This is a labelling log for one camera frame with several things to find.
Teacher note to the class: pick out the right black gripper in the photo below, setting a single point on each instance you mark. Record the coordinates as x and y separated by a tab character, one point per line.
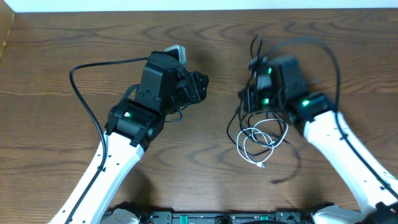
250	101

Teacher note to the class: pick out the cardboard side panel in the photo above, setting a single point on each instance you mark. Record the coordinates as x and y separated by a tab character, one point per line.
7	18

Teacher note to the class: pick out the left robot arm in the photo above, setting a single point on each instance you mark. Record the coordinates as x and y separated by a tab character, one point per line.
127	134

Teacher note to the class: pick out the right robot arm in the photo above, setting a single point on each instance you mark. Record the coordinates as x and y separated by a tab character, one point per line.
323	126

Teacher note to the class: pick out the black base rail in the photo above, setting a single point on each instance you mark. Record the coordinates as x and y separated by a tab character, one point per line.
213	218

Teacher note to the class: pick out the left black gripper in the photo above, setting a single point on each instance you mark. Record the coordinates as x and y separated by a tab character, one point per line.
193	90

